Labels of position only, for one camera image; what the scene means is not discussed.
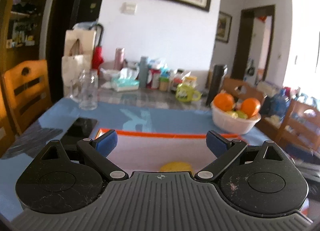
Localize white fruit basket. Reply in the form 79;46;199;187
211;104;261;135

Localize green apple in basket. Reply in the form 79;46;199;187
236;110;248;119

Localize blue tablecloth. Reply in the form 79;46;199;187
0;97;266;221

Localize black smartphone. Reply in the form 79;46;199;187
60;117;98;145

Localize black thermos bottle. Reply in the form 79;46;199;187
206;64;227;107

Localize green panda mug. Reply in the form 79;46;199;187
175;83;202;102

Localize red folded umbrella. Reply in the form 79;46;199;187
92;23;104;70

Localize white wall switch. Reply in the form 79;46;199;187
121;2;137;15

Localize wooden chair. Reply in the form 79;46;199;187
221;77;266;105
2;59;53;135

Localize yellow fruit in box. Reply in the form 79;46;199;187
160;162;193;172

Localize pink thermos bottle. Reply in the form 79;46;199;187
114;48;125;71

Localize blue water jug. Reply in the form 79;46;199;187
269;89;290;120

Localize orange in basket right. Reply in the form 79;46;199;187
240;98;261;118

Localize orange in basket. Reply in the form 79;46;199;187
213;93;235;112
240;98;261;118

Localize dark lidded bottle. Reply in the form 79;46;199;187
170;69;184;93

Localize red label jar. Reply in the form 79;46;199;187
146;69;161;89

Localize wooden chair left near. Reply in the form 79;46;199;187
2;59;53;135

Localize clear glass mug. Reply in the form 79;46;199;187
70;69;98;110

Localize grey tall bottle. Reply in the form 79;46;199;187
138;56;149;88

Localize dark wooden cabinet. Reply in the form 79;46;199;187
1;0;47;73

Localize wooden chair far right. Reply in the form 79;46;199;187
221;77;266;105

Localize paper shopping bag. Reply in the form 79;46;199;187
61;30;96;96

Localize orange cardboard box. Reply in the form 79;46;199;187
107;130;216;175

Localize small framed picture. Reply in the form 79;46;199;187
216;12;232;43

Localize tissue box teal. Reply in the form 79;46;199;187
111;78;139;92

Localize orange in basket left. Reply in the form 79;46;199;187
213;93;235;112

